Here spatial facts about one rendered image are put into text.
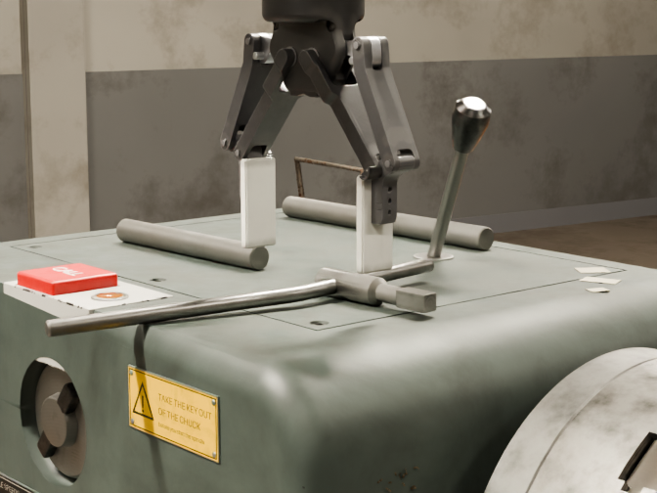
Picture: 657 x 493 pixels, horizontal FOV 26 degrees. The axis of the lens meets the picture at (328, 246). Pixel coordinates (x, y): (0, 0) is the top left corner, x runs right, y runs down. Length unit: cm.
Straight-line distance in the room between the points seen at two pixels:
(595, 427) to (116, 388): 35
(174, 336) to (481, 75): 801
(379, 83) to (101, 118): 665
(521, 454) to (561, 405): 4
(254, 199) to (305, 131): 712
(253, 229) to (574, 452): 33
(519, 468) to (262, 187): 32
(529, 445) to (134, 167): 683
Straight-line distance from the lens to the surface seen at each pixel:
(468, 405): 98
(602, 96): 965
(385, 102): 99
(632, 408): 95
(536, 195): 934
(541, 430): 96
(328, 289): 109
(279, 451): 91
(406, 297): 104
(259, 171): 111
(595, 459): 93
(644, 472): 92
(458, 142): 119
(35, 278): 115
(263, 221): 112
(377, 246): 102
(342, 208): 144
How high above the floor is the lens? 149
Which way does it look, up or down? 10 degrees down
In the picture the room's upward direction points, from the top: straight up
